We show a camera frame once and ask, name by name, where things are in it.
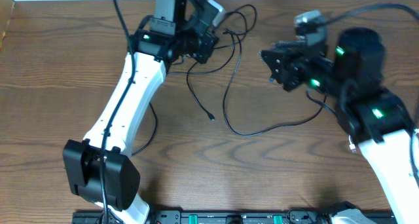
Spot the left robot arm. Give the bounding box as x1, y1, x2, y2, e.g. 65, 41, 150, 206
63, 0, 226, 223

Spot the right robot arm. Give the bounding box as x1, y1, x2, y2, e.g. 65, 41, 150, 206
261, 28, 418, 223

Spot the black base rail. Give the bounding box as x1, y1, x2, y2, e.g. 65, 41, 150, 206
71, 209, 399, 224

